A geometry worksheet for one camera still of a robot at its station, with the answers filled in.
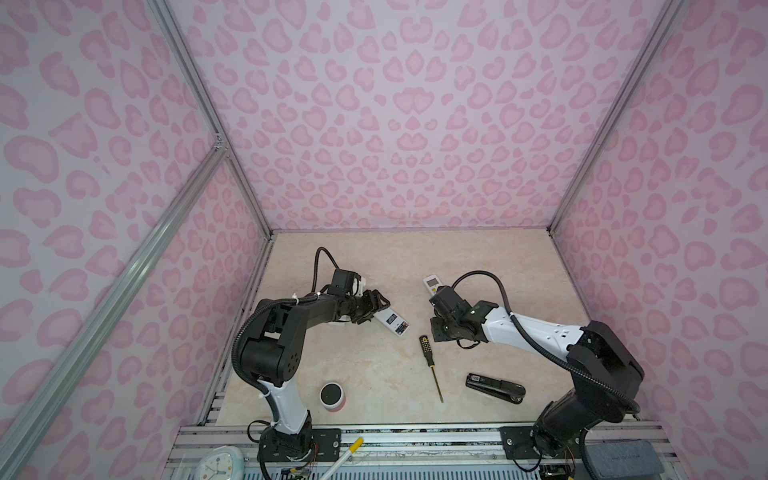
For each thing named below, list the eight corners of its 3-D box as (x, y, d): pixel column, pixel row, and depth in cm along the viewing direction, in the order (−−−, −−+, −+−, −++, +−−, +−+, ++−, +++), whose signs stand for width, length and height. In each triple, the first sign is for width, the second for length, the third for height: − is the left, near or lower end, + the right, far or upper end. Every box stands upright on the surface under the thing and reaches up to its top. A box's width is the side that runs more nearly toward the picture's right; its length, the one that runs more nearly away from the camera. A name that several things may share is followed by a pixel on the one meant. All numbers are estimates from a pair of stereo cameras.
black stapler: (464, 388, 84) (467, 382, 80) (465, 376, 86) (469, 370, 82) (519, 404, 81) (525, 398, 77) (519, 391, 83) (525, 385, 79)
